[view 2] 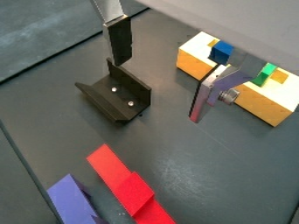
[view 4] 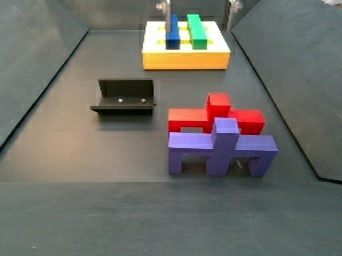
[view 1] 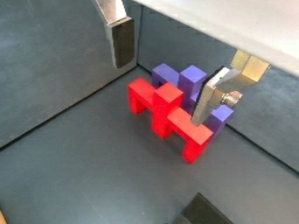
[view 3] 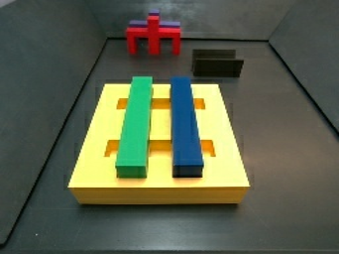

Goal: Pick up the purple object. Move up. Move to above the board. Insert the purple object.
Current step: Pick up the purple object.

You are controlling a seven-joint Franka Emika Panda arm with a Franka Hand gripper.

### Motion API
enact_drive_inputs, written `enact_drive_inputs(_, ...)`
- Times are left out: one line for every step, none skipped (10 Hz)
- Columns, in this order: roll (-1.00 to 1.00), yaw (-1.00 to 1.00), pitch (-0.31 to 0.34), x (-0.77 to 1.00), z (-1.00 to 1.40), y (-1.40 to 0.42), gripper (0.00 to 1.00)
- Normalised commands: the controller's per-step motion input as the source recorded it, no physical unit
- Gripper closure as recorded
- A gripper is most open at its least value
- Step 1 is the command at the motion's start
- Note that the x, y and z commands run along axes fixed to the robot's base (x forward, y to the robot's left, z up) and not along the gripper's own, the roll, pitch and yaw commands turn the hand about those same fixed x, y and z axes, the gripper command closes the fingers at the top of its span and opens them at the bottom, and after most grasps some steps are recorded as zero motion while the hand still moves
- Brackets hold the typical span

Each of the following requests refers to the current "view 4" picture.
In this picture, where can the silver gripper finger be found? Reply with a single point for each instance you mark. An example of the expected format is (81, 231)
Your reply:
(165, 7)
(236, 6)

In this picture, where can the purple three-legged block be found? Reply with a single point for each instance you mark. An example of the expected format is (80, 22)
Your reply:
(221, 146)

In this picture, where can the yellow slotted board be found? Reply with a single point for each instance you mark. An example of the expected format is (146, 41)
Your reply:
(185, 59)

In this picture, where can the blue bar block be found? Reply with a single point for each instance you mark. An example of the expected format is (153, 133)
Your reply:
(173, 37)

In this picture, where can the green bar block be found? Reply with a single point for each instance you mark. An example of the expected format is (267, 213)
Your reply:
(198, 36)

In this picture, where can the red three-legged block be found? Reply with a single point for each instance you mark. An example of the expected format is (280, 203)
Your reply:
(251, 119)

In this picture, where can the black angle bracket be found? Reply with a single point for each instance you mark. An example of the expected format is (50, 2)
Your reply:
(126, 95)

